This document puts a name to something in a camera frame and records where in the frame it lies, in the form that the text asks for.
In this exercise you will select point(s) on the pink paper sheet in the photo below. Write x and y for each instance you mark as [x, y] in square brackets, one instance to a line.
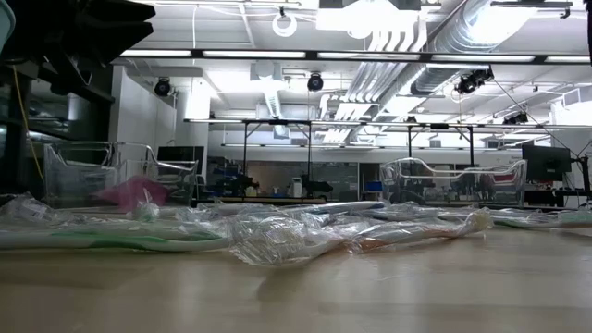
[131, 192]

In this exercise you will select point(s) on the blue crate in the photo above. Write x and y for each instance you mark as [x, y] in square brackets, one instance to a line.
[373, 186]

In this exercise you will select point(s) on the black table frame rail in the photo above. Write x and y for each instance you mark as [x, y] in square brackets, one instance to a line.
[259, 201]

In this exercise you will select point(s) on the clear plastic bin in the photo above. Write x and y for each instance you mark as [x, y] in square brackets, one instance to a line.
[78, 185]
[513, 185]

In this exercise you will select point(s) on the black background robot arm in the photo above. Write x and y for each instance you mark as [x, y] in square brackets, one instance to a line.
[316, 187]
[240, 184]

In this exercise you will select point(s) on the black monitor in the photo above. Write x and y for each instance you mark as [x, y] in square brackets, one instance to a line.
[546, 163]
[185, 152]

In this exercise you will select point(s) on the black station frame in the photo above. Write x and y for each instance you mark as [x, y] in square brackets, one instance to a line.
[439, 126]
[277, 122]

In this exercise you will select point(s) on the teal plastic bin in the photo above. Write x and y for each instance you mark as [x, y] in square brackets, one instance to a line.
[4, 23]

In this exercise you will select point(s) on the overhead light bar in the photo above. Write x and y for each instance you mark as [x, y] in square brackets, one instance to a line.
[425, 57]

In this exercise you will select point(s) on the blue toothbrush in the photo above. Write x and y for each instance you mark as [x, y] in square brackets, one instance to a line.
[393, 215]
[351, 206]

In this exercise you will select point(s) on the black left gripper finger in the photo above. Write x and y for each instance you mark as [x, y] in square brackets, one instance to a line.
[111, 37]
[115, 14]

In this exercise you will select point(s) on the white jug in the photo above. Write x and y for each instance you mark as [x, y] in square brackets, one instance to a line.
[296, 188]

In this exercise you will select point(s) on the black monitor stand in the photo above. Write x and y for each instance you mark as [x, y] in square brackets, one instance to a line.
[585, 173]

